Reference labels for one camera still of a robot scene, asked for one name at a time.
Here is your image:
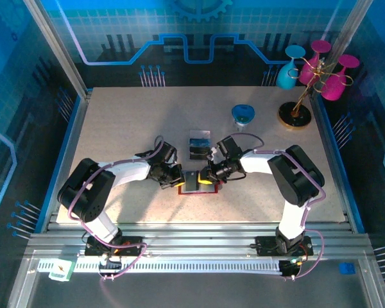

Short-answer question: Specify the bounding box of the red card holder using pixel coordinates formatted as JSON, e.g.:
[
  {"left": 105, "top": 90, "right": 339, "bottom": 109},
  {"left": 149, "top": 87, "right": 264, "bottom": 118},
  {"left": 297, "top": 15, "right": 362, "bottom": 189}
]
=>
[{"left": 178, "top": 179, "right": 220, "bottom": 196}]

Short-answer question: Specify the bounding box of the grey card with script print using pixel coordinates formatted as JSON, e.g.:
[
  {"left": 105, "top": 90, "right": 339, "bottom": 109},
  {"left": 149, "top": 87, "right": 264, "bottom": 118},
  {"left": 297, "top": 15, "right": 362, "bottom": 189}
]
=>
[{"left": 185, "top": 171, "right": 198, "bottom": 191}]

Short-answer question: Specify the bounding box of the black card with white stripe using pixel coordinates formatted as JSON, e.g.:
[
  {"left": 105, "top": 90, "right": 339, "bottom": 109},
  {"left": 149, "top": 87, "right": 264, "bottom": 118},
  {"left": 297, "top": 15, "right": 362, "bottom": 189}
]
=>
[{"left": 189, "top": 146, "right": 211, "bottom": 160}]

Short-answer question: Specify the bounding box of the blue transparent goblet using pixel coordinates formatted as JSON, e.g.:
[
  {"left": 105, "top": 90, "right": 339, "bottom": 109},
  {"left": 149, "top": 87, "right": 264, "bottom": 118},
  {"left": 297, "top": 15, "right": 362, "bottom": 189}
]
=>
[{"left": 230, "top": 103, "right": 256, "bottom": 130}]

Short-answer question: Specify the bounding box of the small black electronics board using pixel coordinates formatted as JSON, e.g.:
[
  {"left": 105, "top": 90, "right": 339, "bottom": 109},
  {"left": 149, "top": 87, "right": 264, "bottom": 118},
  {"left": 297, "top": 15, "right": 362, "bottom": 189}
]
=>
[
  {"left": 98, "top": 256, "right": 122, "bottom": 273},
  {"left": 279, "top": 259, "right": 301, "bottom": 277}
]

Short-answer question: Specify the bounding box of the light blue wine glass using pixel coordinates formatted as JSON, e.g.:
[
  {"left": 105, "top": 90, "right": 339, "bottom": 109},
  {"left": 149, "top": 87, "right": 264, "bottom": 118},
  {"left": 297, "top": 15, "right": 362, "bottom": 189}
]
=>
[{"left": 275, "top": 44, "right": 307, "bottom": 90}]

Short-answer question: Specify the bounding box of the pink wine glass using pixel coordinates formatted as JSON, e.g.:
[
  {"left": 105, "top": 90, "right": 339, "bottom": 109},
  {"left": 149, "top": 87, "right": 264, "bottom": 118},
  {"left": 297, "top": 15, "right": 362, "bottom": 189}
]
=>
[
  {"left": 300, "top": 39, "right": 332, "bottom": 87},
  {"left": 320, "top": 54, "right": 360, "bottom": 101}
]

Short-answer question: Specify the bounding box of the green white small box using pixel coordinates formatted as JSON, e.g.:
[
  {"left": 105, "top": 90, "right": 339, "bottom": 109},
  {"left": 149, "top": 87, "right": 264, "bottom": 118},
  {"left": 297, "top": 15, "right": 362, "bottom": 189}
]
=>
[{"left": 48, "top": 259, "right": 76, "bottom": 282}]

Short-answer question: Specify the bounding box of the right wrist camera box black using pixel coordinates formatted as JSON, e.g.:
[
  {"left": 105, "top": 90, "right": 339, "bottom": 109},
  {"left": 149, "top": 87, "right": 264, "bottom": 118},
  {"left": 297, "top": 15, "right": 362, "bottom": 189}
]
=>
[{"left": 216, "top": 135, "right": 243, "bottom": 158}]

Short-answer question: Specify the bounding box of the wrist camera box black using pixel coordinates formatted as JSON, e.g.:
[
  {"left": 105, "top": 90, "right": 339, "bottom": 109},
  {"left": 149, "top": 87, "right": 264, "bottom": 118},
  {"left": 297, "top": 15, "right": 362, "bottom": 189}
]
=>
[
  {"left": 216, "top": 135, "right": 243, "bottom": 158},
  {"left": 160, "top": 141, "right": 179, "bottom": 164}
]

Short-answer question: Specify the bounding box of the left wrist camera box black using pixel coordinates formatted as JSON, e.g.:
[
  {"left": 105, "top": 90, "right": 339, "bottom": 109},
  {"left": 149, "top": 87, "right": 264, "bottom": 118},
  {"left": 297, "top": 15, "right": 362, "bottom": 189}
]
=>
[{"left": 160, "top": 141, "right": 179, "bottom": 164}]

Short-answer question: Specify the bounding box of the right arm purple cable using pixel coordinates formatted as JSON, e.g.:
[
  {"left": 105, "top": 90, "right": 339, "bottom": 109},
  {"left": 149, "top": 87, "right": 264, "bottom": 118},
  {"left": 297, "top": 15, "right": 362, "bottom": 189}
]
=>
[{"left": 229, "top": 132, "right": 328, "bottom": 282}]

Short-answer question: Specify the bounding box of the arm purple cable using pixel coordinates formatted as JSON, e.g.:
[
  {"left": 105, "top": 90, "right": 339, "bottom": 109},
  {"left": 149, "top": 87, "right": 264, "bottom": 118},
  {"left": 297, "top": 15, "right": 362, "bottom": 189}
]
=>
[
  {"left": 65, "top": 135, "right": 166, "bottom": 282},
  {"left": 229, "top": 132, "right": 328, "bottom": 282}
]

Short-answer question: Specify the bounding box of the aluminium profile frame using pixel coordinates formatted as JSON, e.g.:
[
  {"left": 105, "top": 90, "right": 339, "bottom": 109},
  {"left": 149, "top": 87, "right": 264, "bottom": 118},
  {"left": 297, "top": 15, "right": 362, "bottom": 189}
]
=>
[{"left": 6, "top": 0, "right": 385, "bottom": 308}]

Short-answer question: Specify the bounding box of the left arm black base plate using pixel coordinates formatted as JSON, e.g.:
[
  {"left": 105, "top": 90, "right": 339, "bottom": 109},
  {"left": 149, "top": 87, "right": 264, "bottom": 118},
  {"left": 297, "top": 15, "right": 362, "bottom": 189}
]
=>
[{"left": 85, "top": 235, "right": 144, "bottom": 257}]

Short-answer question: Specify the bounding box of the white slotted cable duct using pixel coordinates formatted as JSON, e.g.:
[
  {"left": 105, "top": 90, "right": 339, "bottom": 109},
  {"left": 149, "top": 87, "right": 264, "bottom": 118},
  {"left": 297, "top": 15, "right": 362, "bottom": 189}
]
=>
[{"left": 37, "top": 259, "right": 283, "bottom": 275}]

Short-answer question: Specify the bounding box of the gold wire glass rack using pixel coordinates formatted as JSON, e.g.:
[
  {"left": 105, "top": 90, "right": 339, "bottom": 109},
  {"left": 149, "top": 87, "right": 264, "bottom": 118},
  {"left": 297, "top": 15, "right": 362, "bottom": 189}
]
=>
[{"left": 277, "top": 56, "right": 354, "bottom": 130}]

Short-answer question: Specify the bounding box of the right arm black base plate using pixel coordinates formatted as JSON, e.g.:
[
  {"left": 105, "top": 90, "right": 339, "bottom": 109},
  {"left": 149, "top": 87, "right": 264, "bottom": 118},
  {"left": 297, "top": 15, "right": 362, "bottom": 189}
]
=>
[{"left": 255, "top": 235, "right": 314, "bottom": 257}]

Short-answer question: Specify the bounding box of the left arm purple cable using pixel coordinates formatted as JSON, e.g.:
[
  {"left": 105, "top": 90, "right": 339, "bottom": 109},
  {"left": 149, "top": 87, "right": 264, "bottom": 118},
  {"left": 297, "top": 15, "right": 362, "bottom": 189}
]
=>
[{"left": 65, "top": 135, "right": 166, "bottom": 282}]

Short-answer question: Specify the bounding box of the blue table side rail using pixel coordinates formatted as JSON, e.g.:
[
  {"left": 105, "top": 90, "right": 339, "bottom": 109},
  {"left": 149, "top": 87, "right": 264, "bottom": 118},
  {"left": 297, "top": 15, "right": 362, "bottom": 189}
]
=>
[
  {"left": 313, "top": 94, "right": 366, "bottom": 234},
  {"left": 34, "top": 88, "right": 94, "bottom": 234}
]

